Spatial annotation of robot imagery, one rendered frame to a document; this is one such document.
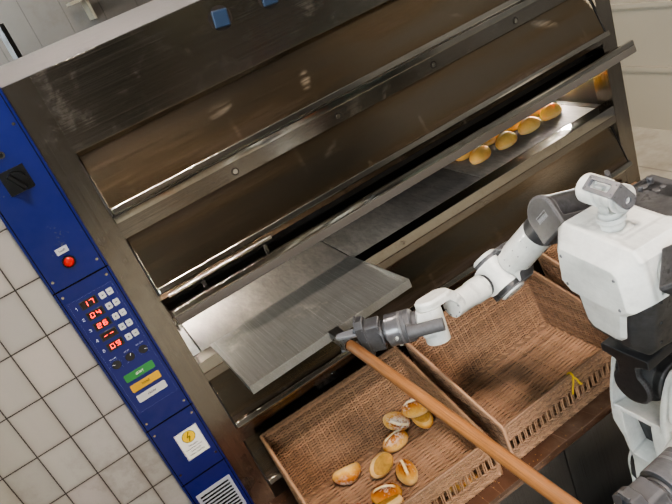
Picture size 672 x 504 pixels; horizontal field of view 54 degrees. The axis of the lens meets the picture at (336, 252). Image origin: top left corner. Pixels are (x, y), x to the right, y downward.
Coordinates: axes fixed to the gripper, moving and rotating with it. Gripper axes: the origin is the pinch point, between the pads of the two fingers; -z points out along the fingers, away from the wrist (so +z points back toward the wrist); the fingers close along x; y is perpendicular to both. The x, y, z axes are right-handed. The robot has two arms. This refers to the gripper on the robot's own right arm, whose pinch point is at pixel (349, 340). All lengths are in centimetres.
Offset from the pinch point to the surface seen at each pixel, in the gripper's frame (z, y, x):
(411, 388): 17.2, 26.3, 1.2
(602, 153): 91, -106, -18
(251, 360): -30.8, -4.6, -1.3
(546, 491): 41, 60, 1
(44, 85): -48, -11, 87
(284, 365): -18.3, 4.3, 0.5
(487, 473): 23, 2, -57
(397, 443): -5, -18, -57
